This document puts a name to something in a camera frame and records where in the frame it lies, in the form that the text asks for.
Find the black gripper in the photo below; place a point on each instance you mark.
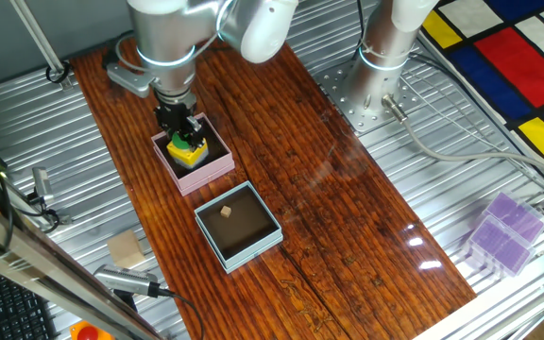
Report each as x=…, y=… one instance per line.
x=175, y=117

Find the small wooden cube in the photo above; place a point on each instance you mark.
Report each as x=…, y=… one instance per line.
x=226, y=212

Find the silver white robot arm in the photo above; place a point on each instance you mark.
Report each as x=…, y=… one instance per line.
x=163, y=28

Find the pink cardboard box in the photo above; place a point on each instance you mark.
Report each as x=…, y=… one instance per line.
x=206, y=177

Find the light blue cardboard box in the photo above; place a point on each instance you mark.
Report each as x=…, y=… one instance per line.
x=243, y=231

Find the clear box with purple contents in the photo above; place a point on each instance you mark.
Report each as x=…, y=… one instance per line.
x=520, y=217
x=501, y=248

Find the large wooden block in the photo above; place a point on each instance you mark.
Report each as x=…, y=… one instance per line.
x=125, y=249

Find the glossy brown wooden board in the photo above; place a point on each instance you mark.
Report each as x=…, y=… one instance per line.
x=324, y=212

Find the white diagonal rod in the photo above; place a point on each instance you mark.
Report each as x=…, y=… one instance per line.
x=36, y=35

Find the red emergency stop button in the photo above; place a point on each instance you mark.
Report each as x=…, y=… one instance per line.
x=88, y=333

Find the black keyboard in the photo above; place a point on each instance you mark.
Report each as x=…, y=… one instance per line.
x=12, y=307

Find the red blue yellow patterned cloth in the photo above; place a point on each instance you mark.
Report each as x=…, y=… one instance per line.
x=517, y=61

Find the gray wrist camera mount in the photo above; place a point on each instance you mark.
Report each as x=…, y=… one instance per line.
x=130, y=80

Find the small gray camera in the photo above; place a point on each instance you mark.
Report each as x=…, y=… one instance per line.
x=43, y=183

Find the silver camera on stand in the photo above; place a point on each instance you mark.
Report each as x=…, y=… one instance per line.
x=123, y=279

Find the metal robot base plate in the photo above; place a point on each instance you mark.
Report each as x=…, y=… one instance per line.
x=340, y=90

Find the aluminium frame bar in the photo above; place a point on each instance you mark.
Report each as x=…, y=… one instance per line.
x=40, y=264

